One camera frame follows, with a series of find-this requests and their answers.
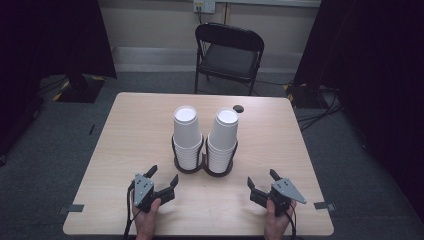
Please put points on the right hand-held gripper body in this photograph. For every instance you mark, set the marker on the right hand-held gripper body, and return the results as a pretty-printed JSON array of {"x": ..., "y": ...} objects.
[{"x": 287, "y": 191}]

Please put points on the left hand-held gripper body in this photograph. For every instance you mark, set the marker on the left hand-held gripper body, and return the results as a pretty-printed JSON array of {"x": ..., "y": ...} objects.
[{"x": 142, "y": 191}]

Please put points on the dark double cup holder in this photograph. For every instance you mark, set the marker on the dark double cup holder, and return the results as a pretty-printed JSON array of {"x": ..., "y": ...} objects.
[{"x": 203, "y": 168}]

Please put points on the stack of white paper cups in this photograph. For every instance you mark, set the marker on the stack of white paper cups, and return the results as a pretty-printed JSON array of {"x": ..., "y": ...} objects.
[
  {"x": 186, "y": 133},
  {"x": 222, "y": 136}
]

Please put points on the person's left hand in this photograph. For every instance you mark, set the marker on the person's left hand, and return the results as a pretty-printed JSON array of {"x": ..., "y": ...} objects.
[{"x": 146, "y": 220}]

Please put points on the person's right hand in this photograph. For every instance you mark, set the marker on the person's right hand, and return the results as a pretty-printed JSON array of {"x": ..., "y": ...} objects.
[{"x": 276, "y": 223}]

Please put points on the grey tape strip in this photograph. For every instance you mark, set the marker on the grey tape strip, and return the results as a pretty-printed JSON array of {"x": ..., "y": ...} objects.
[
  {"x": 325, "y": 206},
  {"x": 70, "y": 208}
]

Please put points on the small black floor strip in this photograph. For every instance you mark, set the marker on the small black floor strip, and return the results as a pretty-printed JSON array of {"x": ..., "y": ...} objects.
[{"x": 91, "y": 129}]

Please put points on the black round table grommet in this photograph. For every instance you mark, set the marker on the black round table grommet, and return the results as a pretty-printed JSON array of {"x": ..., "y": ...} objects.
[{"x": 238, "y": 108}]

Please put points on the black stand base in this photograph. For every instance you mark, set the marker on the black stand base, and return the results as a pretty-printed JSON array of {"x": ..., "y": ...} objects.
[
  {"x": 80, "y": 90},
  {"x": 301, "y": 96}
]

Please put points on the black folding chair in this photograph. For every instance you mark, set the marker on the black folding chair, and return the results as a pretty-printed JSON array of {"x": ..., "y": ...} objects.
[{"x": 228, "y": 61}]

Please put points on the black curtain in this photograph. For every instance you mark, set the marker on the black curtain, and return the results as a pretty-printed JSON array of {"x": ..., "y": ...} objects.
[
  {"x": 43, "y": 50},
  {"x": 373, "y": 66}
]

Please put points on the white wall socket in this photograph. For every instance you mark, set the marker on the white wall socket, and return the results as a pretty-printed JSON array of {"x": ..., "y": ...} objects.
[{"x": 204, "y": 6}]

